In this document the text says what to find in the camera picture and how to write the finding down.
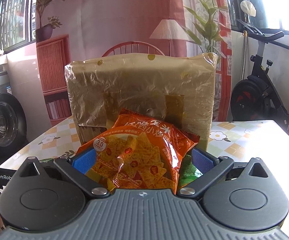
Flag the green triangle chip bag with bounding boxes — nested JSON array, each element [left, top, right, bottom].
[[178, 154, 202, 189]]

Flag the orange corn chip bag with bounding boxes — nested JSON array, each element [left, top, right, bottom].
[[77, 109, 200, 193]]

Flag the yellow snack bag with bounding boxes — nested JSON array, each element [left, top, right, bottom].
[[86, 169, 116, 192]]

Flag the checkered floral tablecloth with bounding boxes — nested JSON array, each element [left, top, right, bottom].
[[0, 117, 289, 236]]

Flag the black front-load washing machine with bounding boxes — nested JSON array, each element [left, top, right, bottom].
[[0, 71, 28, 159]]

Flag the black exercise bike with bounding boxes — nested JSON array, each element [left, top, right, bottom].
[[230, 20, 289, 131]]

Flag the cardboard box with plastic cover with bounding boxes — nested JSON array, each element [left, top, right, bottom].
[[65, 53, 218, 150]]

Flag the white cloth on bike handle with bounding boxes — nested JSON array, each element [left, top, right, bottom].
[[240, 0, 257, 17]]

